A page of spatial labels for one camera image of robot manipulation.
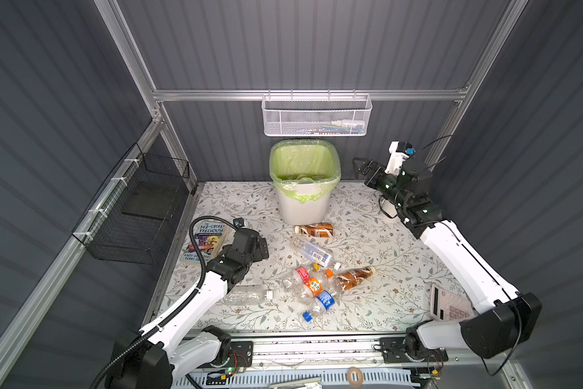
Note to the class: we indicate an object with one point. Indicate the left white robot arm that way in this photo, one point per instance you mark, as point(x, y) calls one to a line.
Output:
point(157, 355)

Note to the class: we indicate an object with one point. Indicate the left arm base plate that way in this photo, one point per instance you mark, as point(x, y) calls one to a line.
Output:
point(240, 355)

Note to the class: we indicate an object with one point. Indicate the pink label bottle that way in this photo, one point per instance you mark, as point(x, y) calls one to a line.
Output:
point(294, 278)

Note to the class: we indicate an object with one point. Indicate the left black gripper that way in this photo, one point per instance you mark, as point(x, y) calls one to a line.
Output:
point(258, 254)

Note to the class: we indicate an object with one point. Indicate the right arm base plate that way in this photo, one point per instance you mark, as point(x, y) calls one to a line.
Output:
point(400, 349)

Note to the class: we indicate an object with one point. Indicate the green bin liner bag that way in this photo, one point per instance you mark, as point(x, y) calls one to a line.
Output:
point(305, 169)

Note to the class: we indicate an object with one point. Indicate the brown tea bottle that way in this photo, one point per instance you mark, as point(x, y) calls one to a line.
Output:
point(353, 278)

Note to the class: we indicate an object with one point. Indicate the blue white label bottle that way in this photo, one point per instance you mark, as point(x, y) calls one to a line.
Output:
point(314, 252)

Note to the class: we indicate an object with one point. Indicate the pink white calculator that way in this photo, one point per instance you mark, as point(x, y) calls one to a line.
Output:
point(447, 306)

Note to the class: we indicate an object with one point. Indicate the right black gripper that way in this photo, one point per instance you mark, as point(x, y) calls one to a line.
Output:
point(378, 171)

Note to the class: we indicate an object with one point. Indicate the white wire wall basket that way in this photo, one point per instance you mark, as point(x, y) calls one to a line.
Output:
point(316, 115)

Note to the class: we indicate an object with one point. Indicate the black wire side basket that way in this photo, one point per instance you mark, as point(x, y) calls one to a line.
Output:
point(139, 211)

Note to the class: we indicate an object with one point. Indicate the tape roll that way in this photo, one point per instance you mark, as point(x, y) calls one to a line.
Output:
point(354, 377)

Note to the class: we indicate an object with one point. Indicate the orange label bottle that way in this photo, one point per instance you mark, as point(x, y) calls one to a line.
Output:
point(317, 283)

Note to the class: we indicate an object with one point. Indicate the white trash bin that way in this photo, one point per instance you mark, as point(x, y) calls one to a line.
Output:
point(309, 207)

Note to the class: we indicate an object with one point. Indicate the brown label bottle near bin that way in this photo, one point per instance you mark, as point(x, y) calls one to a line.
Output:
point(319, 230)

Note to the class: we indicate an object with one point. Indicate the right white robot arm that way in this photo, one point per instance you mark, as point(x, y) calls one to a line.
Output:
point(504, 317)

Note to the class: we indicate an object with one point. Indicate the colourful paperback book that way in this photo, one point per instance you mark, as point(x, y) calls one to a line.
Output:
point(210, 237)

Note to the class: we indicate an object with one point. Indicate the blue label bottle blue cap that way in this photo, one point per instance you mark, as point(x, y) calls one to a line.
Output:
point(323, 302)

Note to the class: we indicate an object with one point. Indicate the white pen cup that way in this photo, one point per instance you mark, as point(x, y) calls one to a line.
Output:
point(387, 208)

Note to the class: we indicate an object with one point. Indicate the clear empty bottle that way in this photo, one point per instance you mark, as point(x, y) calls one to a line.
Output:
point(249, 295)

